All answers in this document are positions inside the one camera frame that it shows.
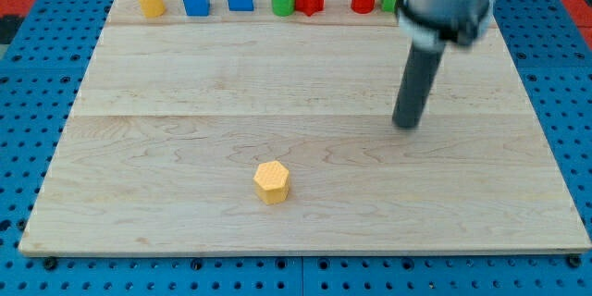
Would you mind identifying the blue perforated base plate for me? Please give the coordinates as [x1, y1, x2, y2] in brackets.
[1, 0, 591, 295]

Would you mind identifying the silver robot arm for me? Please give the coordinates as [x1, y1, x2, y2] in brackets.
[397, 0, 496, 52]

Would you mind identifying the yellow heart block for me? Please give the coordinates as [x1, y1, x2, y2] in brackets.
[138, 0, 166, 19]

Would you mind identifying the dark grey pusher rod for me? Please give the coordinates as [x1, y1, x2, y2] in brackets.
[392, 43, 444, 129]

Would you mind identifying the yellow hexagon block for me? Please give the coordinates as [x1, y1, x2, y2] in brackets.
[253, 161, 290, 205]

